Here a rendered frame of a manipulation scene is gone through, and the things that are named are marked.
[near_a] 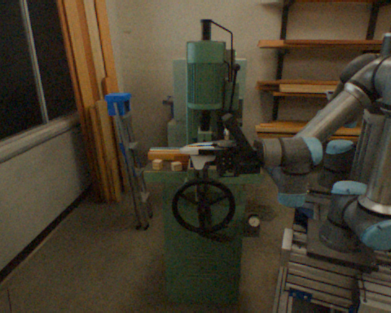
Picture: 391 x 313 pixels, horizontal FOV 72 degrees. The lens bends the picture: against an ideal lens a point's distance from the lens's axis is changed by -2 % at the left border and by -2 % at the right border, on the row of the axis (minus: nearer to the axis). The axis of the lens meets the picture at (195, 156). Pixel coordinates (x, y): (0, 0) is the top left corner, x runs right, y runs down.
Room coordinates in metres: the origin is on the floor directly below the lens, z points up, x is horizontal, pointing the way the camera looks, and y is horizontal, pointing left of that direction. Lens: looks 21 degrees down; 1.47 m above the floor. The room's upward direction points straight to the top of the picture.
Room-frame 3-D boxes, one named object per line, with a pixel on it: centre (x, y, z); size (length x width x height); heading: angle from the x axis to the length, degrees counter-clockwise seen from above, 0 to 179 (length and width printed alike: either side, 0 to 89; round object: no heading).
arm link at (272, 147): (0.67, -0.19, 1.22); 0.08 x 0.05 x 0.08; 2
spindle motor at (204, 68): (1.40, -0.05, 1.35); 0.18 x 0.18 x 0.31
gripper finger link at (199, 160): (0.65, -0.01, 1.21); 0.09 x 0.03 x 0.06; 92
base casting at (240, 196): (1.52, -0.05, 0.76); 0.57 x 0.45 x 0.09; 178
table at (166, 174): (1.29, -0.04, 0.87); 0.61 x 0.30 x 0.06; 88
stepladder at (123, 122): (2.12, 0.54, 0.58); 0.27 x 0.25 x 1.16; 85
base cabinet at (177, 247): (1.52, -0.05, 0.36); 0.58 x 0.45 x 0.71; 178
